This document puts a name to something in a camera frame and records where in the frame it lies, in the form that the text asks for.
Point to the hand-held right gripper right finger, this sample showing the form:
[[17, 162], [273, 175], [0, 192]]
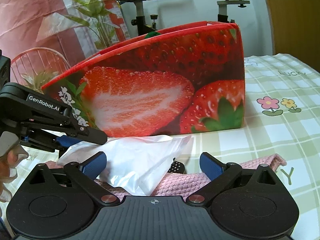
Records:
[[211, 166]]

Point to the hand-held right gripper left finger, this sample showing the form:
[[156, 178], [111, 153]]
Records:
[[96, 163]]

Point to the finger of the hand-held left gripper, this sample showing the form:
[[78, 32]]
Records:
[[62, 142], [90, 133]]

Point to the pink knitted cloth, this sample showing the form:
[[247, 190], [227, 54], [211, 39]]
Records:
[[182, 182]]

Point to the white plastic bag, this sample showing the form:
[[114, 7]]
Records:
[[140, 155]]

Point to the strawberry print cardboard box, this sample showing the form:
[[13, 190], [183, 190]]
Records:
[[150, 90]]

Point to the green soft item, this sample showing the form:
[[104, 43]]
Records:
[[152, 34]]

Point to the person's left hand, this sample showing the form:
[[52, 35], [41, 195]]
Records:
[[15, 156]]

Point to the black dotted sock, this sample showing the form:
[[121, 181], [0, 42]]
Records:
[[177, 167]]

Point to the checked bunny print sheet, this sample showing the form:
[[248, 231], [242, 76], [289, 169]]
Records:
[[275, 142]]

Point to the plant print curtain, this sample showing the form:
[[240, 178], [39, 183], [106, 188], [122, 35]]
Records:
[[50, 17]]

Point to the wooden door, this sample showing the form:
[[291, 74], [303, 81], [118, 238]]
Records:
[[292, 17]]

